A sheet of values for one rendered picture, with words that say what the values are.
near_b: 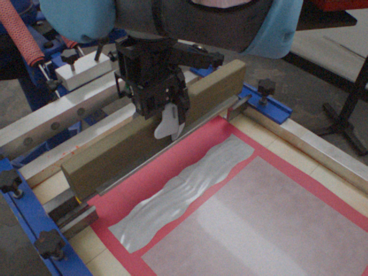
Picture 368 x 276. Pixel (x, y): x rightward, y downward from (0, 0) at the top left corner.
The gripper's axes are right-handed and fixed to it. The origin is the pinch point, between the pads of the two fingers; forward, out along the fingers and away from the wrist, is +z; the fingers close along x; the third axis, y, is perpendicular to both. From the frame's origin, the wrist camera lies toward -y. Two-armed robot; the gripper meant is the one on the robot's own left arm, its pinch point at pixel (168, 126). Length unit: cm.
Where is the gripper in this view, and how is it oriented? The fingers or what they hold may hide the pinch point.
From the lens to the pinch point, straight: 57.0
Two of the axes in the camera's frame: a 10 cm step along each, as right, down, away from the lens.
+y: -7.2, 5.0, -4.7
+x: 6.9, 5.3, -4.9
